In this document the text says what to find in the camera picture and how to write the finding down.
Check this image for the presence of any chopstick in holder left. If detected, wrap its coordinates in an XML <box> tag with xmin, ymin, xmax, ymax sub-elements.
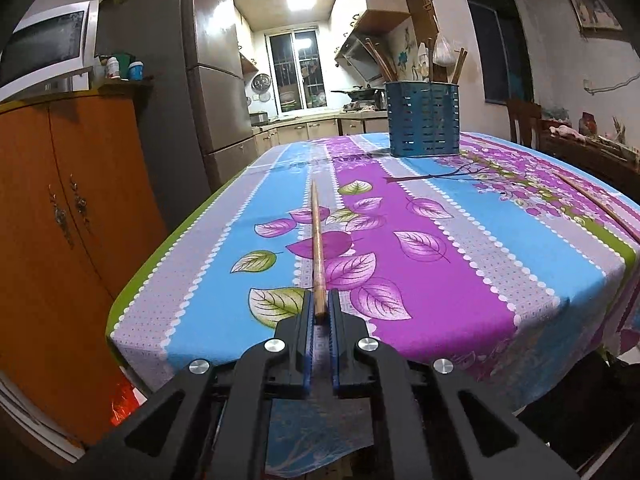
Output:
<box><xmin>364</xmin><ymin>37</ymin><xmax>397</xmax><ymax>82</ymax></box>

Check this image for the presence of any black wok on stove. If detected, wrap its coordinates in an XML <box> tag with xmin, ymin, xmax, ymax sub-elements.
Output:
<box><xmin>332</xmin><ymin>87</ymin><xmax>385</xmax><ymax>102</ymax></box>

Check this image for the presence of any pink cloth on table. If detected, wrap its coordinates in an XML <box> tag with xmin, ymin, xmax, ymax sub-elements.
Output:
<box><xmin>549</xmin><ymin>125</ymin><xmax>585</xmax><ymax>140</ymax></box>

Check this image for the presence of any white microwave oven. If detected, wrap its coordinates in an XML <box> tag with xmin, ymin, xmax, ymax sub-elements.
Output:
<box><xmin>1</xmin><ymin>0</ymin><xmax>99</xmax><ymax>101</ymax></box>

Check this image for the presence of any steel range hood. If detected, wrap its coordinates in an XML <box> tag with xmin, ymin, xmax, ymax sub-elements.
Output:
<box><xmin>335</xmin><ymin>32</ymin><xmax>383</xmax><ymax>84</ymax></box>

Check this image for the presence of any blue lidded jar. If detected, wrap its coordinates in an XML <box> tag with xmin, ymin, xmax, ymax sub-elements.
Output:
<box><xmin>128</xmin><ymin>61</ymin><xmax>144</xmax><ymax>81</ymax></box>

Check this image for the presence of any chopstick in holder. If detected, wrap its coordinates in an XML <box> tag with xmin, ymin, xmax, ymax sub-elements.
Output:
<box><xmin>364</xmin><ymin>37</ymin><xmax>397</xmax><ymax>82</ymax></box>
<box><xmin>451</xmin><ymin>48</ymin><xmax>468</xmax><ymax>84</ymax></box>

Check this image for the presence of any dark wooden dining table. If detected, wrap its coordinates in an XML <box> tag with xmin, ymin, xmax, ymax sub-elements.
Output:
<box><xmin>538</xmin><ymin>130</ymin><xmax>640</xmax><ymax>203</ymax></box>

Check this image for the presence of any framed elephant picture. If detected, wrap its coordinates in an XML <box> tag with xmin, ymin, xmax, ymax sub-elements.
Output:
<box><xmin>570</xmin><ymin>0</ymin><xmax>623</xmax><ymax>32</ymax></box>

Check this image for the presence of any blue perforated utensil holder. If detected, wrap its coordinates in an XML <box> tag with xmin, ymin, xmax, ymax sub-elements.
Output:
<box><xmin>385</xmin><ymin>81</ymin><xmax>460</xmax><ymax>158</ymax></box>

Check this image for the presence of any white medicine bottle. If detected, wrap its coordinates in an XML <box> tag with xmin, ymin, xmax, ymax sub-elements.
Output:
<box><xmin>105</xmin><ymin>56</ymin><xmax>120</xmax><ymax>79</ymax></box>

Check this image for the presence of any wooden chopstick on tablecloth right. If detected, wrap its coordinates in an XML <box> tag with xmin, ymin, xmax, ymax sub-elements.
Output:
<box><xmin>554</xmin><ymin>171</ymin><xmax>640</xmax><ymax>242</ymax></box>

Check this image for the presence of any chopstick in holder right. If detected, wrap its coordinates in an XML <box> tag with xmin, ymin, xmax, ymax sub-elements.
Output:
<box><xmin>451</xmin><ymin>48</ymin><xmax>468</xmax><ymax>84</ymax></box>

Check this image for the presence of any floral purple blue tablecloth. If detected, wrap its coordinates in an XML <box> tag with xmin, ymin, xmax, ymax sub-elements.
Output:
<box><xmin>105</xmin><ymin>130</ymin><xmax>640</xmax><ymax>478</ymax></box>

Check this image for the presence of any wooden dining chair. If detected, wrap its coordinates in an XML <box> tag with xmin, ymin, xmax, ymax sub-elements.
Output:
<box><xmin>506</xmin><ymin>99</ymin><xmax>542</xmax><ymax>148</ymax></box>

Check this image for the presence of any white plastic bag hanging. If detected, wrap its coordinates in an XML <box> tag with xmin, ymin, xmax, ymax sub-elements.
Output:
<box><xmin>433</xmin><ymin>35</ymin><xmax>458</xmax><ymax>67</ymax></box>

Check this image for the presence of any grey tall refrigerator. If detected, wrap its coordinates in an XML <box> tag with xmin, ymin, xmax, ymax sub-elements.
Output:
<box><xmin>96</xmin><ymin>0</ymin><xmax>257</xmax><ymax>229</ymax></box>

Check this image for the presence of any dark wooden chopstick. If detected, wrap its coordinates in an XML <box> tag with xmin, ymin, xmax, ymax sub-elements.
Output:
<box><xmin>310</xmin><ymin>181</ymin><xmax>326</xmax><ymax>324</ymax></box>

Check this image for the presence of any white wall cable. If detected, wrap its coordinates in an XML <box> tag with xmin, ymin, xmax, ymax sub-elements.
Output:
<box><xmin>583</xmin><ymin>69</ymin><xmax>640</xmax><ymax>97</ymax></box>

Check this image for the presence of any orange wooden cabinet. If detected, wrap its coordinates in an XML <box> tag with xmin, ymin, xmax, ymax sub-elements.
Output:
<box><xmin>1</xmin><ymin>90</ymin><xmax>167</xmax><ymax>444</ymax></box>

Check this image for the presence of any kitchen window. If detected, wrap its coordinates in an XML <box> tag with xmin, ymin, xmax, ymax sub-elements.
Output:
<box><xmin>266</xmin><ymin>28</ymin><xmax>326</xmax><ymax>114</ymax></box>

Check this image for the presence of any dark window right wall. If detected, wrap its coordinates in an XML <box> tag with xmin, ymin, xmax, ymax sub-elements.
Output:
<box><xmin>468</xmin><ymin>0</ymin><xmax>534</xmax><ymax>105</ymax></box>

